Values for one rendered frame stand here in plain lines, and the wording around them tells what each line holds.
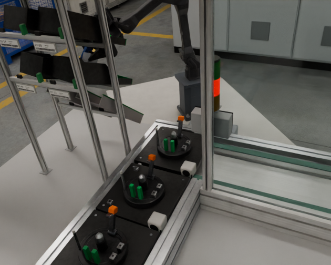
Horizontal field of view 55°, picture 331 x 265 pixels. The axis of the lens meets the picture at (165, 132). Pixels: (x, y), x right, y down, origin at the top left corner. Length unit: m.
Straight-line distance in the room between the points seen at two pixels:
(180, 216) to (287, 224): 0.34
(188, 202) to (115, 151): 0.53
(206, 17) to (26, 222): 0.94
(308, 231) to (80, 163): 0.93
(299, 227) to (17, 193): 1.05
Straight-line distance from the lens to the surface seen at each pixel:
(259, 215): 1.12
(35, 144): 1.40
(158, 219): 1.00
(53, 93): 1.13
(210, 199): 1.14
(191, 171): 1.14
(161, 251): 0.97
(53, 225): 1.26
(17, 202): 1.41
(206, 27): 0.82
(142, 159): 1.24
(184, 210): 1.06
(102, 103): 1.20
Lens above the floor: 1.76
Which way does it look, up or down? 35 degrees down
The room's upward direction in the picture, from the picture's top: 6 degrees counter-clockwise
